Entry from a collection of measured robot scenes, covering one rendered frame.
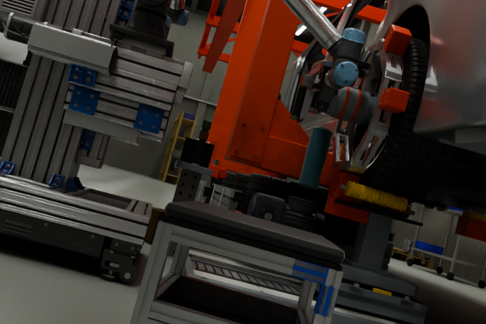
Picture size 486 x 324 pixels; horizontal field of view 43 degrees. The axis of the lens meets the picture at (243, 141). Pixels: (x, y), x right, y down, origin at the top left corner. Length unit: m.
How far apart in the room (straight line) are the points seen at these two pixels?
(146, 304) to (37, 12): 1.45
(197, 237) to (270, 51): 1.91
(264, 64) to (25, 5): 1.14
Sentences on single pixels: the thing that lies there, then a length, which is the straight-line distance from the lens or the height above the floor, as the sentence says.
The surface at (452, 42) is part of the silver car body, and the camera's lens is 2.15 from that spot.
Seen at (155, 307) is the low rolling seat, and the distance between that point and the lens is 1.17.
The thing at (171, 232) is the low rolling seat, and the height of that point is 0.29.
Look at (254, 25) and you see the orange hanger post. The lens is 4.98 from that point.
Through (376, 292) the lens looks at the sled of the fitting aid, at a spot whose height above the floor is 0.17.
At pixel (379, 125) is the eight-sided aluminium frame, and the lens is 2.31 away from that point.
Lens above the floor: 0.39
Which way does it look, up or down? 4 degrees up
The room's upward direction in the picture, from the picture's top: 15 degrees clockwise
